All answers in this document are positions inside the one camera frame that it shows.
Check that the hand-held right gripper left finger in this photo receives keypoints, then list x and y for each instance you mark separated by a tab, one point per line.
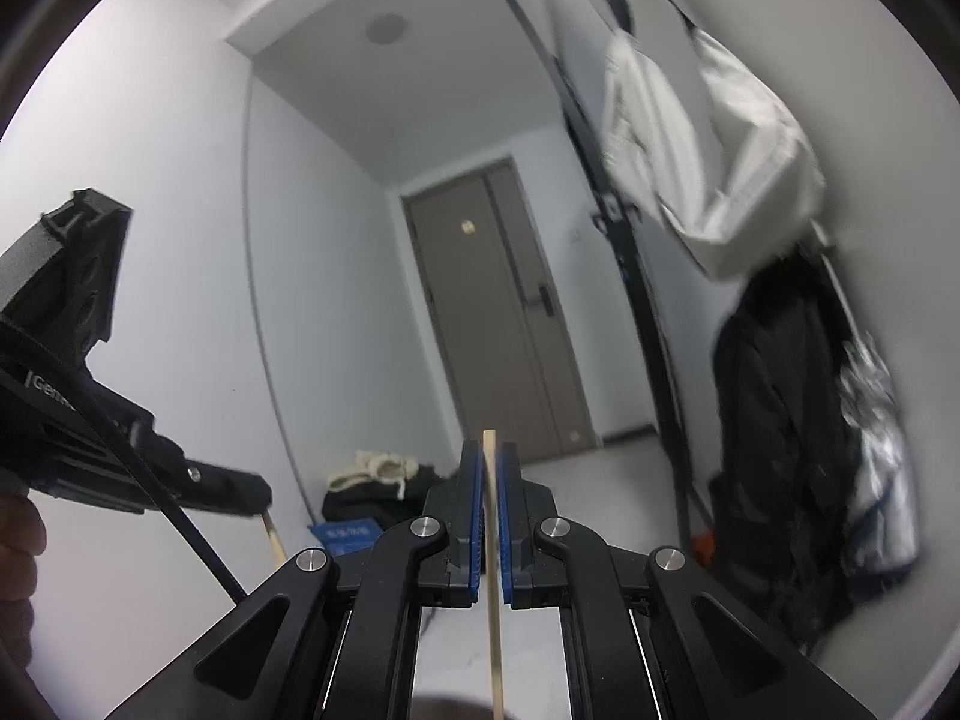
475	525

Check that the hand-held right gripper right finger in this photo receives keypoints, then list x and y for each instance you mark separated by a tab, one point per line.
507	532

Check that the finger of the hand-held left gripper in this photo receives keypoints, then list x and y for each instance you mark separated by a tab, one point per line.
225	491

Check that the wooden chopstick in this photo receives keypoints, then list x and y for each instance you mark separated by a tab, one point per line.
491	637
274	540

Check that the person's left hand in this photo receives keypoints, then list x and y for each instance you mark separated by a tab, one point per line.
19	562

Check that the black bag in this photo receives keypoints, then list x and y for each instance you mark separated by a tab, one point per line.
360	502

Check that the blue cardboard box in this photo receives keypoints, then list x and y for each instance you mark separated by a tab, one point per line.
345	536

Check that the grey brown door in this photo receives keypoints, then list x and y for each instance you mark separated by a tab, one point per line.
487	315

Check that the black jacket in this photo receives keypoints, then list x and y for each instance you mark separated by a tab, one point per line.
780	427

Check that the silver folded umbrella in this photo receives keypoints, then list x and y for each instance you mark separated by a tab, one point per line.
885	465

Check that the round grey ceiling fixture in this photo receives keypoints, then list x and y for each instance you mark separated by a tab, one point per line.
386	28

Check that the white hanging bag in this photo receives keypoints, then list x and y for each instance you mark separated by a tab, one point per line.
750	165

